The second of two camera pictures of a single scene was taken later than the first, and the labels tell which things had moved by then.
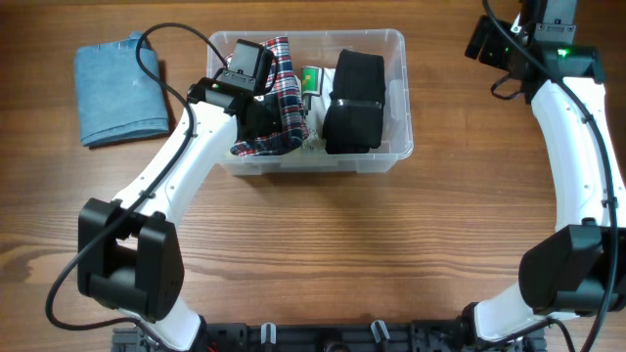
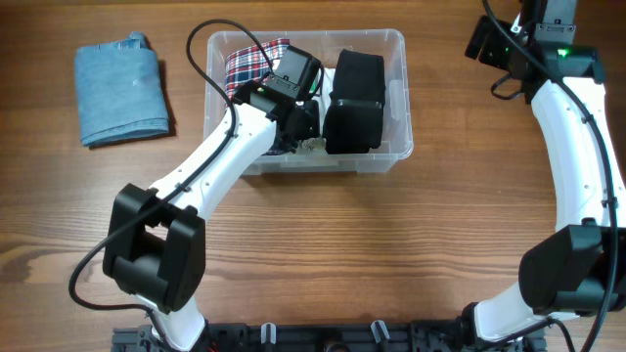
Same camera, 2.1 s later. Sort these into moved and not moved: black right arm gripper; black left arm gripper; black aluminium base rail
Moved: black left arm gripper
Not moved: black aluminium base rail; black right arm gripper
